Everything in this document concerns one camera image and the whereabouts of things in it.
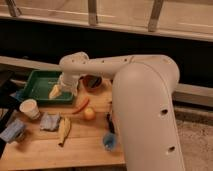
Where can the yellow banana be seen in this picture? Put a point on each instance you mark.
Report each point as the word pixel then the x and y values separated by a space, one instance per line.
pixel 64 129

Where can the grey blue towel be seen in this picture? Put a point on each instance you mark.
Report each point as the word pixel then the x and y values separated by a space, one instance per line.
pixel 50 122

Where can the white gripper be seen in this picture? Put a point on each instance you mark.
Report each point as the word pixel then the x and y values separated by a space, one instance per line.
pixel 66 83

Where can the brown bowl left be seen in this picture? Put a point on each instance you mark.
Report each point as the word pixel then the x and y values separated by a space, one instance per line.
pixel 92 83

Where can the white paper cup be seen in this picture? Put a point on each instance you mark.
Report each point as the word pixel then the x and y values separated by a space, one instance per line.
pixel 30 108

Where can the green plastic tray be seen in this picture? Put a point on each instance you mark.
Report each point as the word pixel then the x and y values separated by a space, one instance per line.
pixel 39 85

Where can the red chili pepper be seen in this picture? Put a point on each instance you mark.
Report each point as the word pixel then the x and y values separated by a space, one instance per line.
pixel 81 106

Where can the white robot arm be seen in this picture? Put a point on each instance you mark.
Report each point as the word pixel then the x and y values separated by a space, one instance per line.
pixel 142 102

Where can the yellow apple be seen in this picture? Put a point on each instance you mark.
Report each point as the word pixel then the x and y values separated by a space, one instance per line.
pixel 89 114

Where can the black stand at left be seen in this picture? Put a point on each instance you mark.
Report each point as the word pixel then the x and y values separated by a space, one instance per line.
pixel 7 88

